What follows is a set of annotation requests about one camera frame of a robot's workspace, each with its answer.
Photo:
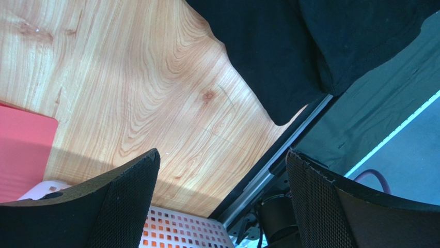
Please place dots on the aluminium frame rail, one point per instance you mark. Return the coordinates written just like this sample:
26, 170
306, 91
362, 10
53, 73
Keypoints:
253, 185

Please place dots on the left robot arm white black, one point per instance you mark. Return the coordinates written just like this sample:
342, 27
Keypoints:
276, 219

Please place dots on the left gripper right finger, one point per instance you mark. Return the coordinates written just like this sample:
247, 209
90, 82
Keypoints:
334, 211

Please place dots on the black floral t shirt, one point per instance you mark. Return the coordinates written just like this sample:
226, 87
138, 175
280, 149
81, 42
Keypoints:
291, 53

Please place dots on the white plastic laundry basket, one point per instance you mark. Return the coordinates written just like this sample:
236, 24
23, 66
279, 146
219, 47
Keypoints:
162, 228

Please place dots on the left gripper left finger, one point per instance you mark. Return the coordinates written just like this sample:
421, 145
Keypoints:
108, 210

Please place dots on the red ring binder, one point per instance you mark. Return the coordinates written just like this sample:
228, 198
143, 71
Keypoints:
26, 143

